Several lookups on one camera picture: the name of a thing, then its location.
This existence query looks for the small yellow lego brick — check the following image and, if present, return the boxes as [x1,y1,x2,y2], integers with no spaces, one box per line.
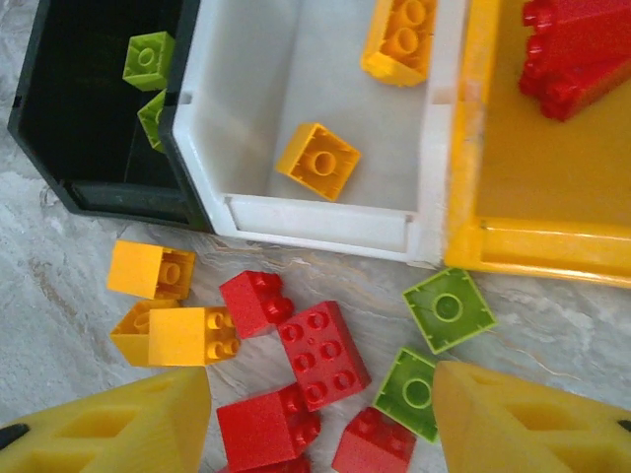
[147,305,242,369]
[274,121,363,202]
[108,298,181,369]
[106,239,197,301]

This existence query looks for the long yellow lego brick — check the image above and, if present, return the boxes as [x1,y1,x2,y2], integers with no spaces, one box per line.
[361,0,438,89]

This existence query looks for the white plastic bin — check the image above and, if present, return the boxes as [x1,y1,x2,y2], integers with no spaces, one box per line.
[161,0,470,263]

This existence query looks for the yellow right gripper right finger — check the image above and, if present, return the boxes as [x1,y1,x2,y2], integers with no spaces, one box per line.
[432,360,631,473]

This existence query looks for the red six-stud lego brick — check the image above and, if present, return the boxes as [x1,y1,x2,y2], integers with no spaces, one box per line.
[277,300,372,413]

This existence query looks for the small green lego brick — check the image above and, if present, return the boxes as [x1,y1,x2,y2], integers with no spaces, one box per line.
[121,32,177,93]
[136,88,170,154]
[402,268,498,355]
[373,347,440,442]

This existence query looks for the black plastic bin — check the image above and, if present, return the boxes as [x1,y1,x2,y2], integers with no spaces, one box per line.
[7,0,214,234]

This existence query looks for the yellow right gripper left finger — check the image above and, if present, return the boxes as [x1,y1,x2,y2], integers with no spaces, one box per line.
[0,369,213,473]

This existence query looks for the yellow plastic bin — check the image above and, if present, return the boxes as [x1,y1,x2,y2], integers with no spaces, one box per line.
[443,0,631,291]

